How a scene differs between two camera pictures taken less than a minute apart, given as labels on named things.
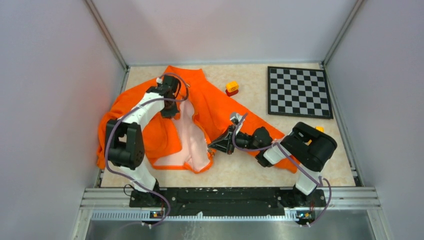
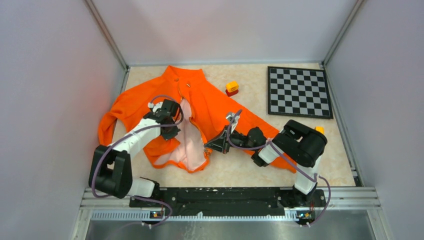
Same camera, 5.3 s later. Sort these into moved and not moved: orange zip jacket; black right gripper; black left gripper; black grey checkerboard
Moved: black left gripper
Not moved: black right gripper; orange zip jacket; black grey checkerboard
